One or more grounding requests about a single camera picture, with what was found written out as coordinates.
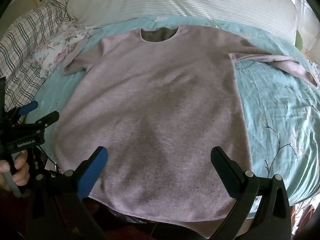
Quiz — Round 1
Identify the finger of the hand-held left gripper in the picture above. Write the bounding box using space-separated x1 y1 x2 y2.
34 111 60 131
18 100 39 116

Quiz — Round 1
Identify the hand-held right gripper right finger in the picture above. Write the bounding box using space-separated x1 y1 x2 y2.
211 146 292 240

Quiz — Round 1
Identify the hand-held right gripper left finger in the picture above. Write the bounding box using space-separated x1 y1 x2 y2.
26 146 108 240

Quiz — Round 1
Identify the pink knit sweater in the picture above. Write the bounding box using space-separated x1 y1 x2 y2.
51 24 319 238

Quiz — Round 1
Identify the person's left hand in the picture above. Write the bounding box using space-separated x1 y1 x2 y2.
0 151 30 186

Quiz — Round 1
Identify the plaid cloth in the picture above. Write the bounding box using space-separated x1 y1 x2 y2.
0 0 73 112

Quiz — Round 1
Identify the white floral cloth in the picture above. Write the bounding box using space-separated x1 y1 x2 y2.
32 21 95 78

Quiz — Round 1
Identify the teal floral bed sheet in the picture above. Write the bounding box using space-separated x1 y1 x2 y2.
26 15 320 205

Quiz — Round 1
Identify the white striped blanket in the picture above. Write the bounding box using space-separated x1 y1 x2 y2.
66 0 298 43

